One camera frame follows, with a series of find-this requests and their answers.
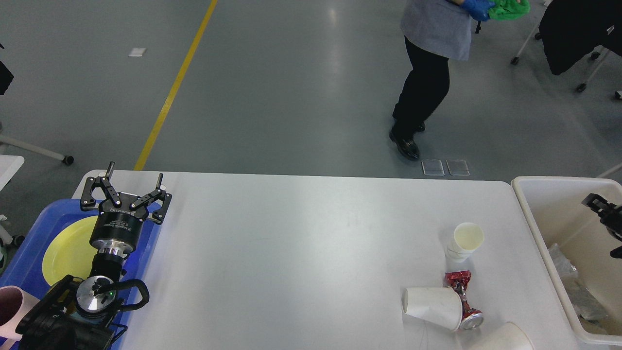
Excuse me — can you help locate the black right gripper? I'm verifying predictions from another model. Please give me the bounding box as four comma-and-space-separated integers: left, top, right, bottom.
582, 193, 622, 259

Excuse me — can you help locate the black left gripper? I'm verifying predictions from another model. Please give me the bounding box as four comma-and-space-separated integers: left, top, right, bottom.
80, 162, 173, 256

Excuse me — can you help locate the yellow plastic plate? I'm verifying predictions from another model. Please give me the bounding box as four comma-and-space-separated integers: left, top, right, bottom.
42, 216, 98, 286

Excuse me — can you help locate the clear plastic wrap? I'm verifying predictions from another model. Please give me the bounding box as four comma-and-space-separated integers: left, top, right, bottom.
548, 243, 609, 323

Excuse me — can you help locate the small white cup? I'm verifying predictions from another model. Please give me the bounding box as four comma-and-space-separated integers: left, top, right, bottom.
445, 222, 485, 263

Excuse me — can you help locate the white paper cup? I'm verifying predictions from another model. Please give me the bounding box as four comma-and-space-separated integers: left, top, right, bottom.
402, 287, 462, 332
469, 322, 535, 350

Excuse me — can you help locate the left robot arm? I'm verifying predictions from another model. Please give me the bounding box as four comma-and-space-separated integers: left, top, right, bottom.
17, 162, 173, 350

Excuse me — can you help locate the beige plastic bin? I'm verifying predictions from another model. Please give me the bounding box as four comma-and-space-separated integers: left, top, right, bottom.
511, 176, 622, 348

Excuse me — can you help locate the white side table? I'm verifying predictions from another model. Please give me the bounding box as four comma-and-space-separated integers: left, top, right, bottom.
0, 136, 74, 191

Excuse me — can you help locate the pink mug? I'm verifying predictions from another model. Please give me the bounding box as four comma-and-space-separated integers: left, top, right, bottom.
0, 285, 39, 350

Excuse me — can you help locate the red snack wrapper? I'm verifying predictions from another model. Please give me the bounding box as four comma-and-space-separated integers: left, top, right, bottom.
444, 270, 472, 293

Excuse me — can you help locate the right floor plate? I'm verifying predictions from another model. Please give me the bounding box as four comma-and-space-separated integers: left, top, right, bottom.
445, 159, 470, 176

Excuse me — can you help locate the floor plate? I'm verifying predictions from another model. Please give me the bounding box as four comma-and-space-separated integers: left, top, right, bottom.
421, 159, 445, 176
445, 159, 470, 176

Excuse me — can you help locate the red soda can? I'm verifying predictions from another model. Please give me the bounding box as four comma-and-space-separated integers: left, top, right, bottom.
458, 293, 484, 331

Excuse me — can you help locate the left floor plate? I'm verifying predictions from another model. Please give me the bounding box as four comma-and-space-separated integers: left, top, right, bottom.
421, 159, 445, 176

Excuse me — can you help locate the black jacket on chair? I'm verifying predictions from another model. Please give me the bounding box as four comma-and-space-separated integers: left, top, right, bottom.
531, 0, 621, 76

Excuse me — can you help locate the person in grey apron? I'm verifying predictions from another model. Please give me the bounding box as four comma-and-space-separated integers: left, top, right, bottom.
389, 0, 496, 161

